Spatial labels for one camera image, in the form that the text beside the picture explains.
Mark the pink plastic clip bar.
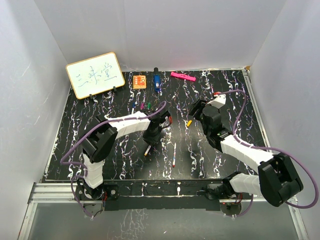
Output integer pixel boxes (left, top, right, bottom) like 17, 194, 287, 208
170, 71, 196, 82

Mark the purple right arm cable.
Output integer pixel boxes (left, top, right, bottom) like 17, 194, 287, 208
207, 89, 320, 218

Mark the yellow marker pen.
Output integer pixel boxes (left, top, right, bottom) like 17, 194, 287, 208
144, 145, 151, 156

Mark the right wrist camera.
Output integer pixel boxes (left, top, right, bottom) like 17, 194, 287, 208
206, 92, 226, 109

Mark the small yellow-framed whiteboard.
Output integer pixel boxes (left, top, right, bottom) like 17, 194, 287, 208
65, 52, 126, 100

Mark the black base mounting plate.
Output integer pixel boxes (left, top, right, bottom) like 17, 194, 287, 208
75, 179, 244, 215

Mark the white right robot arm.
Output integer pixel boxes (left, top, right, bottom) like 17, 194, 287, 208
188, 100, 304, 207

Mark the small orange notebook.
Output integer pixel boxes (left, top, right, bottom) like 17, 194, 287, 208
132, 75, 147, 90

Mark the blue stapler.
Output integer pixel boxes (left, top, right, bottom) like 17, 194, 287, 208
153, 67, 161, 92

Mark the blue marker pen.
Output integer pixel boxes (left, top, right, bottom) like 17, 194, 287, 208
131, 101, 137, 115

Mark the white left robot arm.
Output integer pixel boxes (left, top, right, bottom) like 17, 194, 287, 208
80, 109, 172, 200

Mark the red marker pen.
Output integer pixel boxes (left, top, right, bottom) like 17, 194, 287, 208
172, 142, 177, 168

